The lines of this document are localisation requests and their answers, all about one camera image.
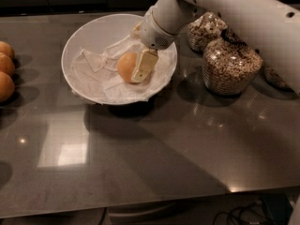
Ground black box under table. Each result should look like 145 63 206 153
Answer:
261 194 293 225

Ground back right glass cereal jar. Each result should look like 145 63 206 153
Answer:
262 0 295 91

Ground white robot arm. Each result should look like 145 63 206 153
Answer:
140 0 300 94

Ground orange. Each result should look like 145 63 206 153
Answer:
117 52 137 83
0 52 15 76
0 71 15 102
0 41 15 59

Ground front glass cereal jar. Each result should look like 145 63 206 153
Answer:
202 29 263 97

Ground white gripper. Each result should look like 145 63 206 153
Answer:
130 6 176 83

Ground white bowl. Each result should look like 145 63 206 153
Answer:
61 13 178 106

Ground black cables under table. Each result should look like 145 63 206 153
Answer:
213 202 270 225

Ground white paper napkin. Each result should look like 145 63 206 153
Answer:
67 36 177 105

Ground glass cereal jar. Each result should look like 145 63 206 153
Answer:
262 0 295 91
187 11 227 53
202 29 263 97

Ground back left glass cereal jar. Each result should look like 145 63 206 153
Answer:
187 11 227 53

